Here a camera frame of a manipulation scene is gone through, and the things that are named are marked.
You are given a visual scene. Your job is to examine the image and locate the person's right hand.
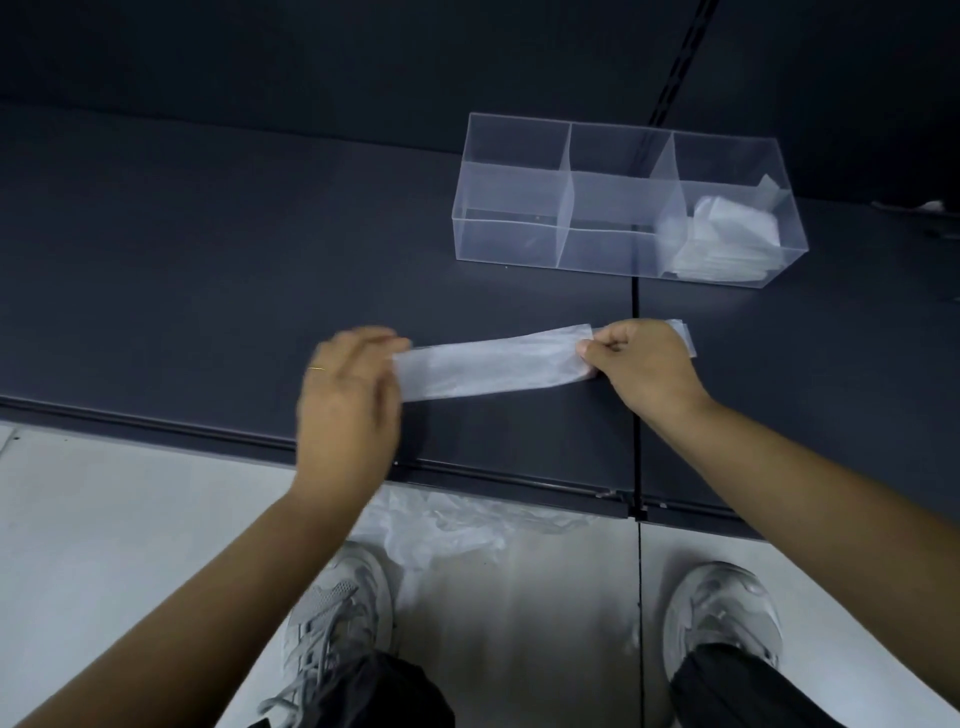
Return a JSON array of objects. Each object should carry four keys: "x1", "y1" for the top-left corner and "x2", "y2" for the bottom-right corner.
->
[{"x1": 575, "y1": 318, "x2": 715, "y2": 433}]

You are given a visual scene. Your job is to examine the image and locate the person's left hand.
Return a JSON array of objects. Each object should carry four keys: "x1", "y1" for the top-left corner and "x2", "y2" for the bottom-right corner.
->
[{"x1": 295, "y1": 325, "x2": 414, "y2": 513}]

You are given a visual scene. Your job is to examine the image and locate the white plastic bag strip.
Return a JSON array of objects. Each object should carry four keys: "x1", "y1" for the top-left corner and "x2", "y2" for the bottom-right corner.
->
[{"x1": 391, "y1": 318, "x2": 699, "y2": 404}]

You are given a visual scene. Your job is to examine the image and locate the person's left forearm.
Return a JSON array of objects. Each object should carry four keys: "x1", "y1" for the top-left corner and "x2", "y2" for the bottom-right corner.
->
[{"x1": 13, "y1": 486, "x2": 380, "y2": 728}]

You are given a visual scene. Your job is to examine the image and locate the person's right forearm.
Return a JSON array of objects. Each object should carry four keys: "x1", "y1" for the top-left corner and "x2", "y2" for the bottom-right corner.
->
[{"x1": 637, "y1": 396, "x2": 960, "y2": 708}]

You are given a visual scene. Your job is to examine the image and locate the clear acrylic compartment box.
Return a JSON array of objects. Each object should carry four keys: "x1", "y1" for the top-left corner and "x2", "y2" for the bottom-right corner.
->
[{"x1": 451, "y1": 111, "x2": 810, "y2": 285}]

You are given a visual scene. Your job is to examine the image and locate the stack of folded white bags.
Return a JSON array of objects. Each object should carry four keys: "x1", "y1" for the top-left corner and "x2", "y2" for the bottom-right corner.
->
[{"x1": 663, "y1": 173, "x2": 786, "y2": 282}]

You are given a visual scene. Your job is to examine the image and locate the crumpled white plastic bags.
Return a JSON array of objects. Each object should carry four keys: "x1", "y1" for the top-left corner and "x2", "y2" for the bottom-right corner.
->
[{"x1": 351, "y1": 483, "x2": 595, "y2": 573}]

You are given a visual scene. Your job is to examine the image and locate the grey left sneaker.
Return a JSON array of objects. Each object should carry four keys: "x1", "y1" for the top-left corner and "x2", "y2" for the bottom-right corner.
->
[{"x1": 258, "y1": 543, "x2": 396, "y2": 728}]

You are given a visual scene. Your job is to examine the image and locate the grey sneaker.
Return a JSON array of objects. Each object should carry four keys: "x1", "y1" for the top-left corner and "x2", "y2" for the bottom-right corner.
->
[
  {"x1": 661, "y1": 561, "x2": 784, "y2": 685},
  {"x1": 258, "y1": 543, "x2": 396, "y2": 728}
]

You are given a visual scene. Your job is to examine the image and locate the grey right sneaker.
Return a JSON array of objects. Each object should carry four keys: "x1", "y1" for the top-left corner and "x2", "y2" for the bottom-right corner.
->
[{"x1": 661, "y1": 561, "x2": 784, "y2": 685}]

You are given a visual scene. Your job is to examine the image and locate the black right trouser leg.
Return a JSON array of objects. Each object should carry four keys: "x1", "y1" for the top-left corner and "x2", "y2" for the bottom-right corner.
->
[{"x1": 668, "y1": 642, "x2": 850, "y2": 728}]

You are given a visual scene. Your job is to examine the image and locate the small white object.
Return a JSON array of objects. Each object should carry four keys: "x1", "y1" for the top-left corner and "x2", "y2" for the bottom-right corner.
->
[{"x1": 870, "y1": 198, "x2": 960, "y2": 220}]

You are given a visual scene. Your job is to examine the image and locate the black slotted wall rail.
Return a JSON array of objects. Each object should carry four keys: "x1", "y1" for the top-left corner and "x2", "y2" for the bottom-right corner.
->
[{"x1": 646, "y1": 0, "x2": 723, "y2": 130}]

